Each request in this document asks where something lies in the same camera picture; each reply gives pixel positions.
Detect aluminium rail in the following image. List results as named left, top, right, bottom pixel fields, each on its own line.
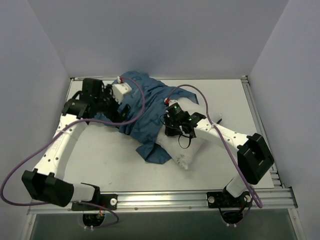
left=26, top=187, right=299, bottom=215
left=241, top=75, right=286, bottom=191

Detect white pillow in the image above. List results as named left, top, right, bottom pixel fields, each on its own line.
left=155, top=96, right=223, bottom=171

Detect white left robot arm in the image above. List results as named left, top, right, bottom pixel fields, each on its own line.
left=21, top=78, right=132, bottom=210

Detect blue cartoon pillowcase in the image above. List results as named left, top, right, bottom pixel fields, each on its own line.
left=96, top=70, right=199, bottom=165

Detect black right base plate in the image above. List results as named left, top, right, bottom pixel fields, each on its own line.
left=206, top=190, right=252, bottom=209

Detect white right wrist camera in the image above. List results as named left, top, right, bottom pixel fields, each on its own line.
left=164, top=98, right=178, bottom=107

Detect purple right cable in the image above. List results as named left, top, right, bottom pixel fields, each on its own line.
left=163, top=84, right=264, bottom=209

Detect aluminium front rail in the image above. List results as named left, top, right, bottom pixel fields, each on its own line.
left=26, top=187, right=299, bottom=215

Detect aluminium right side rail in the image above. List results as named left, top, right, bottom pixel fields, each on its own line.
left=241, top=75, right=286, bottom=191

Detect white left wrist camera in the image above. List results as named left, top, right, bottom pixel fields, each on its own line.
left=111, top=82, right=132, bottom=104

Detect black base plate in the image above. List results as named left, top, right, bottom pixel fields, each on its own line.
left=71, top=193, right=118, bottom=211
left=206, top=190, right=252, bottom=209

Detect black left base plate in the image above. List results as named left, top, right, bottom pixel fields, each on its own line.
left=71, top=193, right=118, bottom=211

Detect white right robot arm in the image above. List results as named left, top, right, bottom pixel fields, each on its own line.
left=164, top=103, right=275, bottom=207

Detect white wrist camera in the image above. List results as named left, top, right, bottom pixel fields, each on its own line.
left=164, top=98, right=178, bottom=107
left=111, top=82, right=132, bottom=104

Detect purple cable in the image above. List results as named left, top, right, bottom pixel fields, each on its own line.
left=163, top=84, right=264, bottom=209
left=0, top=76, right=146, bottom=230

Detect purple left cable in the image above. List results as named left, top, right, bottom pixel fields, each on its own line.
left=0, top=76, right=146, bottom=230

